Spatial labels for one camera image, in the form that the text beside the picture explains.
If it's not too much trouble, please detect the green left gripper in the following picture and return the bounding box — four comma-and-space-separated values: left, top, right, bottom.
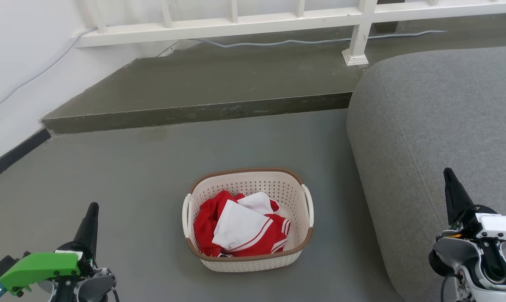
0, 202, 100, 295

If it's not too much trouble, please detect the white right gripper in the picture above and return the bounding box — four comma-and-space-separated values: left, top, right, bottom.
443, 167, 506, 249

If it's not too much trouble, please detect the cream plastic laundry basket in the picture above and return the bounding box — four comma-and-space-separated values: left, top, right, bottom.
182, 168, 314, 273

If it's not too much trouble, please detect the grey fabric sofa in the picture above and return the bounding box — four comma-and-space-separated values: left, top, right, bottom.
346, 45, 506, 302

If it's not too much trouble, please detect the black baseboard strip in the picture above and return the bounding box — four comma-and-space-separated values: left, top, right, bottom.
0, 128, 52, 185

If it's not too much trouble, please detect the red and white clothing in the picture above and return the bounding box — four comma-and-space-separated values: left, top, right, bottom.
193, 190, 291, 258

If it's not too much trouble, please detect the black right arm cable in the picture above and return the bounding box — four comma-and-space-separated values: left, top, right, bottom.
440, 272, 459, 302

